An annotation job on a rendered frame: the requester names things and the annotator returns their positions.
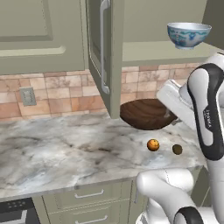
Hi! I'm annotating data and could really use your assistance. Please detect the black oven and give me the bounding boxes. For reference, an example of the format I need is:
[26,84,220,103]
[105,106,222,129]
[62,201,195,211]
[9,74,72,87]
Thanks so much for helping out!
[0,197,40,224]

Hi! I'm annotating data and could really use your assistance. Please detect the green open cupboard door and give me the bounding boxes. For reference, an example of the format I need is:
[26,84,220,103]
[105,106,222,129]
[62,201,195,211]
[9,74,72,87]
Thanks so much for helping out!
[86,0,126,120]

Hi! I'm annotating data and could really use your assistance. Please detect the white drawer handle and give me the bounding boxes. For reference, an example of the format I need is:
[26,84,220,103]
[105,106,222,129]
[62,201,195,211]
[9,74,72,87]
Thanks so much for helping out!
[73,189,105,200]
[74,214,109,224]

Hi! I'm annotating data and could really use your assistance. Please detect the kiwi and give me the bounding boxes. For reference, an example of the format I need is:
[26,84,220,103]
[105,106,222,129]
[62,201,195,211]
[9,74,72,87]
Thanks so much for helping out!
[171,143,184,156]

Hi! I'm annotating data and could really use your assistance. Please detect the blue and white patterned bowl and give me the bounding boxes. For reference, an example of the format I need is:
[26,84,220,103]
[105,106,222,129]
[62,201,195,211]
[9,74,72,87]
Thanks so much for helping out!
[166,22,213,50]

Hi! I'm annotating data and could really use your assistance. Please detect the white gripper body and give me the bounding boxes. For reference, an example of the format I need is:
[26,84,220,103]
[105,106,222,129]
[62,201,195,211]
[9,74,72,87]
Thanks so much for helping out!
[156,79,196,131]

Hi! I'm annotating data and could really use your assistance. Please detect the brown wooden bowl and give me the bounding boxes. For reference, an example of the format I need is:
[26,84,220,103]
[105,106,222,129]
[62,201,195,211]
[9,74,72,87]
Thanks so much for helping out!
[119,98,179,131]

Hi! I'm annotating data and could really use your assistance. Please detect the grey wall socket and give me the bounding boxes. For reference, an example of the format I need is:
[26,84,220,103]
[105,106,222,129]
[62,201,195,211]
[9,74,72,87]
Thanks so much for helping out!
[18,86,38,107]

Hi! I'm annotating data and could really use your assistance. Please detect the green open cupboard with shelf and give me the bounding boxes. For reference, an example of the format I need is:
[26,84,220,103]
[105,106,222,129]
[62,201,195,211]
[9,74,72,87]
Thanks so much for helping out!
[122,0,224,67]

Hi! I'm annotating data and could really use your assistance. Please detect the grey cupboard door handle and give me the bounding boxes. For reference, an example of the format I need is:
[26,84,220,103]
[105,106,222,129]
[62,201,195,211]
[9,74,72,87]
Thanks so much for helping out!
[100,0,112,95]

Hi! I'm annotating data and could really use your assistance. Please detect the green closed cupboard door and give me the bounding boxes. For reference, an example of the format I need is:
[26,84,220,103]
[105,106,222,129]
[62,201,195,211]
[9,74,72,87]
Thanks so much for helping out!
[0,0,86,75]

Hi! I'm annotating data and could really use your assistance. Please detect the green drawer front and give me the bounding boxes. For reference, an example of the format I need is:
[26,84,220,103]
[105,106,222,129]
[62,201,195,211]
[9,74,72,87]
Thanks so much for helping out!
[47,199,131,224]
[42,179,133,212]

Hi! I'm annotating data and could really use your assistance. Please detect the green base cupboard door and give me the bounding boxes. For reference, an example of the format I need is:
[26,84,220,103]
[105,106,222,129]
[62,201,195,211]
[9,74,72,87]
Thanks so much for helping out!
[128,178,149,224]

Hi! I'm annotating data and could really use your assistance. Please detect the orange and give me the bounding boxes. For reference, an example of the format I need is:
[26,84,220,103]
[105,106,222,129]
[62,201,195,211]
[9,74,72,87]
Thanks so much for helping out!
[146,138,161,152]

